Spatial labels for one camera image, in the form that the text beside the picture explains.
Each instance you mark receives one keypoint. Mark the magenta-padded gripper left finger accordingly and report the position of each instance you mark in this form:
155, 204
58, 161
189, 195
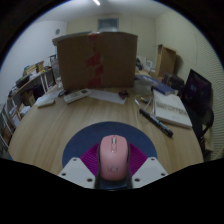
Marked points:
77, 171

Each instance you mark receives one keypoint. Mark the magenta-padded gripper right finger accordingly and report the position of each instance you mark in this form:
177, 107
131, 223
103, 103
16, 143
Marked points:
149, 170

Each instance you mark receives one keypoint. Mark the pink computer mouse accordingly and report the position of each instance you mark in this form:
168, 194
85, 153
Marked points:
113, 158

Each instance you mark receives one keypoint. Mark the round dark blue mouse pad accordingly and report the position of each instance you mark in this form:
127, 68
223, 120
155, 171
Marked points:
83, 140

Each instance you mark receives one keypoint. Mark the black marker pen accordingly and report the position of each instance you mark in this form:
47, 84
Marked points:
156, 122

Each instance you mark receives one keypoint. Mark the white open book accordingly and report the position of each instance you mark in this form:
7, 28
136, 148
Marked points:
171, 110

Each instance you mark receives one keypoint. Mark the white paper sheet with writing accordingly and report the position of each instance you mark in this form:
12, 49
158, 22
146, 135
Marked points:
55, 96

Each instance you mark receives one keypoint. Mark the small black clip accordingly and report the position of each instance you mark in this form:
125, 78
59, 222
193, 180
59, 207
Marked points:
123, 94

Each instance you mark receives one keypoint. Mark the plain white paper sheet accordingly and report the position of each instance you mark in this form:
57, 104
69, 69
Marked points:
106, 96

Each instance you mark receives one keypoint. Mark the shelf unit with books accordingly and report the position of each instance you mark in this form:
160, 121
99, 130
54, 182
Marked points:
8, 123

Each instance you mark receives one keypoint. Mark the blue folder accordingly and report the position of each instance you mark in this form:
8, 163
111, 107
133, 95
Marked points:
156, 85

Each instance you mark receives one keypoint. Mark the dark open laptop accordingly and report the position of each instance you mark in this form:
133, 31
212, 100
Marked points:
196, 88

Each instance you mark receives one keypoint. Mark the wooden side desk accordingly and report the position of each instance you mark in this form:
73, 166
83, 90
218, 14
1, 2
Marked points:
28, 83

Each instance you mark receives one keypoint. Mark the small brown cardboard box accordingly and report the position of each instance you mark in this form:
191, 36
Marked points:
166, 61

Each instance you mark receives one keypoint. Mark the large brown cardboard box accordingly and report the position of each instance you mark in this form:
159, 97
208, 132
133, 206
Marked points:
76, 60

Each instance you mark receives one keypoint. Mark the round wall clock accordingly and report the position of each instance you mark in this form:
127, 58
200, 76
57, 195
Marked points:
57, 31

